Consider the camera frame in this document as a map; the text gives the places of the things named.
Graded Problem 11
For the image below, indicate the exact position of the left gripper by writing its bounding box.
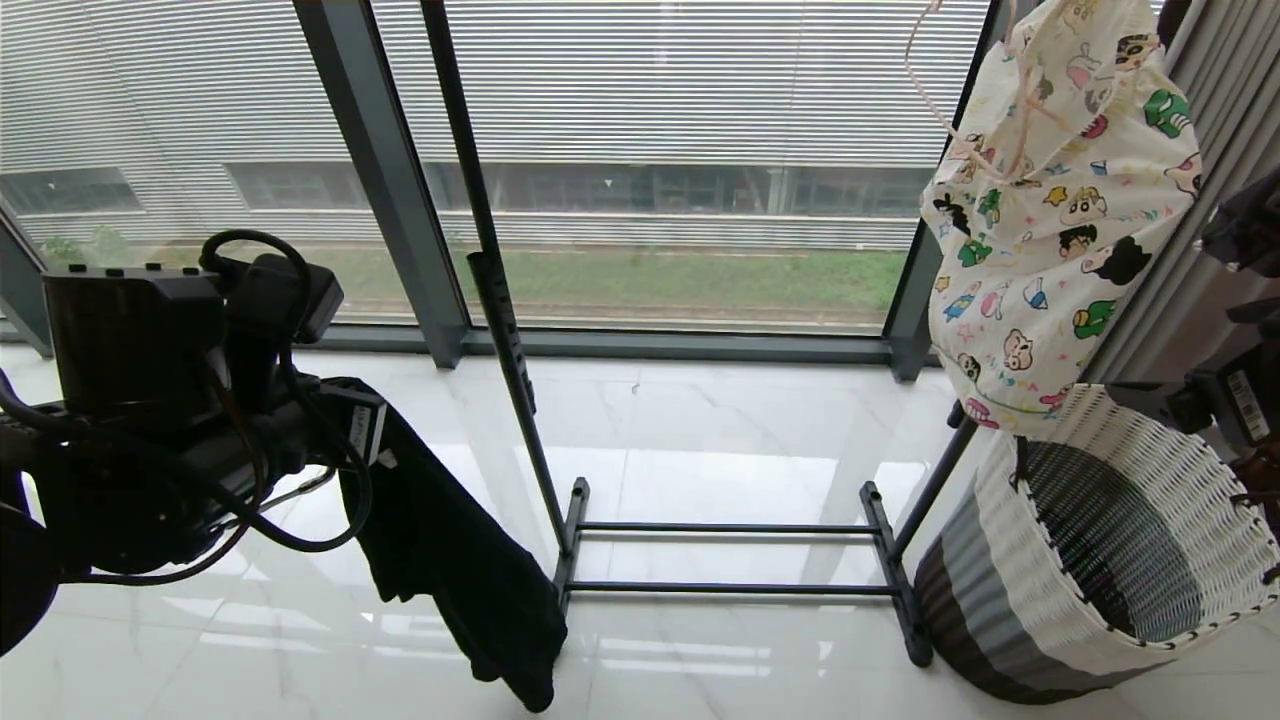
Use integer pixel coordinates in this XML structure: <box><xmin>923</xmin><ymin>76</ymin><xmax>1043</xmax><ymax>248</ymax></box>
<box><xmin>280</xmin><ymin>383</ymin><xmax>389</xmax><ymax>473</ymax></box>

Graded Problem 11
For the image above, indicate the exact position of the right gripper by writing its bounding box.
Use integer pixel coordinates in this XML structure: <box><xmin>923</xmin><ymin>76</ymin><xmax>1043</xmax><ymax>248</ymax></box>
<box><xmin>1190</xmin><ymin>366</ymin><xmax>1280</xmax><ymax>453</ymax></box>

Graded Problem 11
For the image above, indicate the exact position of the black garment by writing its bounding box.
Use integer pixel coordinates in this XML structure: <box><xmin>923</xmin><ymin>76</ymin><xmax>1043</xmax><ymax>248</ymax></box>
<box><xmin>335</xmin><ymin>377</ymin><xmax>570</xmax><ymax>714</ymax></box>

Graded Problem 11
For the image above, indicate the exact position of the cream printed garment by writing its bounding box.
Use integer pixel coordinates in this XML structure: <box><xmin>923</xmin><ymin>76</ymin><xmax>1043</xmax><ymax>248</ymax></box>
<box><xmin>918</xmin><ymin>0</ymin><xmax>1203</xmax><ymax>434</ymax></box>

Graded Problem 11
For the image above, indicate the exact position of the pink clothes hanger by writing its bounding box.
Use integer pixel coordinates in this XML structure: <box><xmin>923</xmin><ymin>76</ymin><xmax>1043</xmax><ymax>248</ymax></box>
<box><xmin>903</xmin><ymin>0</ymin><xmax>1013</xmax><ymax>183</ymax></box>
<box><xmin>1008</xmin><ymin>45</ymin><xmax>1073</xmax><ymax>181</ymax></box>

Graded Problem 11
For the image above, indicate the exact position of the black clothes rack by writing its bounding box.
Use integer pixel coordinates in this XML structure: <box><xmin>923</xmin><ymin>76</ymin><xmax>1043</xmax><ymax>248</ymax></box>
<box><xmin>418</xmin><ymin>0</ymin><xmax>1193</xmax><ymax>669</ymax></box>

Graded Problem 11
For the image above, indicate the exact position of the white laundry basket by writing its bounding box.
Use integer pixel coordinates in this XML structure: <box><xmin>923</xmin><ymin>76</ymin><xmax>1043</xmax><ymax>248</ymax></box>
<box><xmin>913</xmin><ymin>383</ymin><xmax>1280</xmax><ymax>707</ymax></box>

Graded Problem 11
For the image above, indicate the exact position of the window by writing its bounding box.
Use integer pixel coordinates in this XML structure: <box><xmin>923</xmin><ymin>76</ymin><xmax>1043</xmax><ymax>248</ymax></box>
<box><xmin>0</xmin><ymin>0</ymin><xmax>1021</xmax><ymax>384</ymax></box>

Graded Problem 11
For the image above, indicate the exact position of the beige curtain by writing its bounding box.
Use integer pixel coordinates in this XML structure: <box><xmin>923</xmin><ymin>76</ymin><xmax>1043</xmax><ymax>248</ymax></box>
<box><xmin>1083</xmin><ymin>0</ymin><xmax>1280</xmax><ymax>389</ymax></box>

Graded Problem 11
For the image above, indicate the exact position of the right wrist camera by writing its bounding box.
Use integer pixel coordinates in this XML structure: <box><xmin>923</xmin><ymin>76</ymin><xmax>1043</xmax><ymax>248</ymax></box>
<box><xmin>1198</xmin><ymin>163</ymin><xmax>1280</xmax><ymax>281</ymax></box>

